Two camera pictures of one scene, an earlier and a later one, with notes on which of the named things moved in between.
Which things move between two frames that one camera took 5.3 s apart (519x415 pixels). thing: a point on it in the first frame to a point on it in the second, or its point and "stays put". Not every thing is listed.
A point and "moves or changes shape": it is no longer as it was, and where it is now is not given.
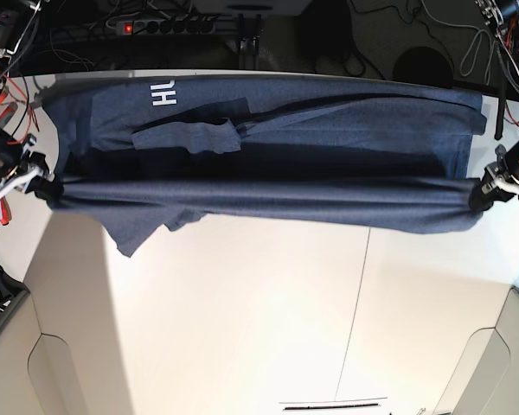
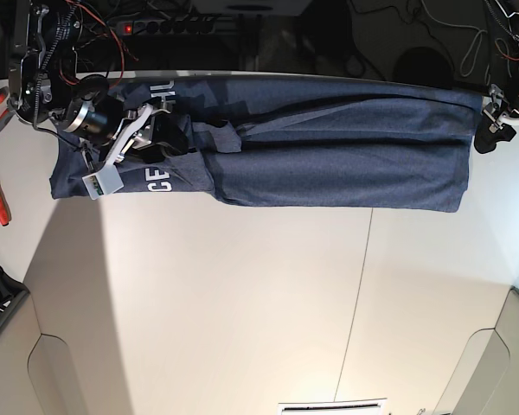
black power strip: (166, 28) stays put
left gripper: (35, 169) to (168, 139)
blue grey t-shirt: (335, 155) moves or changes shape
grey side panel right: (496, 373) stays put
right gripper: (498, 175) to (497, 110)
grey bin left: (2, 295) stays put
